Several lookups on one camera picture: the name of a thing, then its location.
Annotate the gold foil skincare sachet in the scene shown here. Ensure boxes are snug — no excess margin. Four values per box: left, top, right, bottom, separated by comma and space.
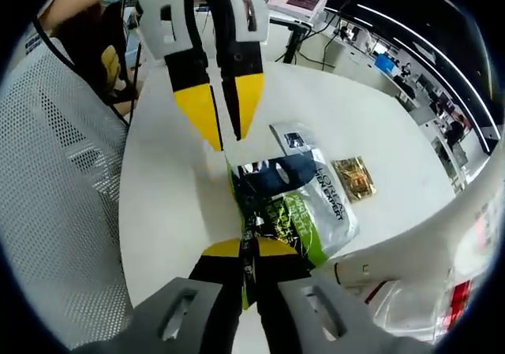
330, 155, 379, 205

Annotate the white skincare tube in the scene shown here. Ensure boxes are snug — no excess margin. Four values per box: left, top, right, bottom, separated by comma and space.
326, 172, 505, 292

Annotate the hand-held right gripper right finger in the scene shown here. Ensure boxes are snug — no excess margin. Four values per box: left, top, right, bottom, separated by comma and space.
254, 237, 387, 354

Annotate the white standing desk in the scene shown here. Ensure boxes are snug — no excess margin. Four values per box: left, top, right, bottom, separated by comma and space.
267, 13, 319, 66

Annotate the green black skincare sachet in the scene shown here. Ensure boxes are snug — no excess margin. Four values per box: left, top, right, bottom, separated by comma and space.
226, 121, 361, 312

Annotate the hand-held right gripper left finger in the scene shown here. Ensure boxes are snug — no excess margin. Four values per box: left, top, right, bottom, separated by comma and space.
131, 237, 243, 354

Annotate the grey mesh chair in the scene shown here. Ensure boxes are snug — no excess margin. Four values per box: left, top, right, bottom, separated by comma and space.
0, 37, 138, 352

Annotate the blue storage box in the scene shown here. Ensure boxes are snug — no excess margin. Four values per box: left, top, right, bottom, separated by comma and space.
373, 53, 396, 72

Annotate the white printed shirt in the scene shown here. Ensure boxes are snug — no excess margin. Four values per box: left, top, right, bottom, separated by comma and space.
21, 25, 53, 58

